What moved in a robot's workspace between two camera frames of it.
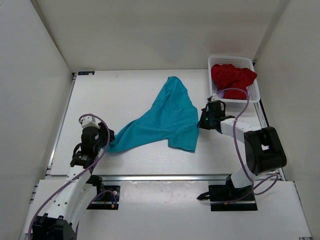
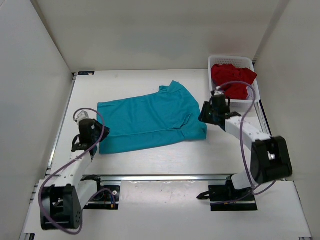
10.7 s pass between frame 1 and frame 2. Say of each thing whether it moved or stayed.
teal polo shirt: moved
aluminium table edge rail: stayed
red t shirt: stayed
